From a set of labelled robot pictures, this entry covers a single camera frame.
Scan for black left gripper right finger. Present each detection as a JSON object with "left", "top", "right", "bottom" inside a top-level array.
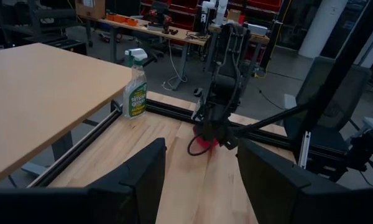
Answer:
[{"left": 236, "top": 138, "right": 312, "bottom": 224}]

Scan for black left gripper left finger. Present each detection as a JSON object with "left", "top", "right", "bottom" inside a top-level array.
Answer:
[{"left": 86, "top": 138, "right": 168, "bottom": 224}]

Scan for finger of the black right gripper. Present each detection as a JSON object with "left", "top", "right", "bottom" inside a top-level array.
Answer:
[{"left": 222, "top": 133, "right": 239, "bottom": 151}]

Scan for red glossy bowl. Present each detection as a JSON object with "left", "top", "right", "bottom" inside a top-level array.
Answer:
[{"left": 194, "top": 132, "right": 221, "bottom": 154}]

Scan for red storage bin shelf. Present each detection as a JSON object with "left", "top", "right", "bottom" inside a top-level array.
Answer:
[{"left": 139, "top": 0, "right": 283, "bottom": 32}]

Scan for clear spray cleaner bottle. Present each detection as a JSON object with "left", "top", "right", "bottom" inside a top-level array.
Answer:
[{"left": 122, "top": 48, "right": 149, "bottom": 120}]

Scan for white flat box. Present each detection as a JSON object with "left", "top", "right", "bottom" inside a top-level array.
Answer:
[{"left": 244, "top": 22, "right": 269, "bottom": 37}]

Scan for long wooden workbench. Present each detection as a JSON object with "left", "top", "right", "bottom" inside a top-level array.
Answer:
[{"left": 80, "top": 14, "right": 271, "bottom": 91}]

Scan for black mesh office chair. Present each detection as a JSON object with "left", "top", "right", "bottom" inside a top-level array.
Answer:
[{"left": 282, "top": 55, "right": 372, "bottom": 152}]

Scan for red power drill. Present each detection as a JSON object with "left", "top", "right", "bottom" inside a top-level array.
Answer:
[{"left": 147, "top": 8, "right": 173, "bottom": 32}]

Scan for light wood side table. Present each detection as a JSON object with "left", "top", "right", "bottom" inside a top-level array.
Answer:
[{"left": 0, "top": 42, "right": 133, "bottom": 189}]

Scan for orange plastic parts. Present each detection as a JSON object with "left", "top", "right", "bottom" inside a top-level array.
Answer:
[{"left": 106, "top": 12, "right": 139, "bottom": 27}]

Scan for white round column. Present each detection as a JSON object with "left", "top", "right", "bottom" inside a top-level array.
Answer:
[{"left": 298, "top": 0, "right": 349, "bottom": 60}]

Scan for brown cardboard box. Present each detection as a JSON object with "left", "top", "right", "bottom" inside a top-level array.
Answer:
[{"left": 75, "top": 0, "right": 107, "bottom": 20}]

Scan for black metal cart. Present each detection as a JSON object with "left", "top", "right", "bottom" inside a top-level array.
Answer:
[{"left": 0, "top": 0, "right": 88, "bottom": 56}]

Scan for black aluminium frame rail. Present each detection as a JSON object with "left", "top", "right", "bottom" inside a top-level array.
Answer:
[{"left": 111, "top": 98, "right": 299, "bottom": 152}]

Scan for black looped cable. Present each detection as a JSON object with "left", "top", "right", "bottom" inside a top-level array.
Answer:
[{"left": 186, "top": 133, "right": 214, "bottom": 157}]

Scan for black diagonal frame brace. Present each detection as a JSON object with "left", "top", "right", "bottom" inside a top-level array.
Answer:
[{"left": 233, "top": 103, "right": 309, "bottom": 138}]

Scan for silver frame bracket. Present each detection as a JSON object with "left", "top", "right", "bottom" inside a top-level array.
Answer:
[{"left": 298, "top": 130, "right": 312, "bottom": 170}]

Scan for white hanging cable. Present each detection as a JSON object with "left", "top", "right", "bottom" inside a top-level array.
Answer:
[{"left": 161, "top": 39, "right": 189, "bottom": 91}]

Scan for black frame post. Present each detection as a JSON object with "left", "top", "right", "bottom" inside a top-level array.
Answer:
[{"left": 293, "top": 0, "right": 373, "bottom": 162}]

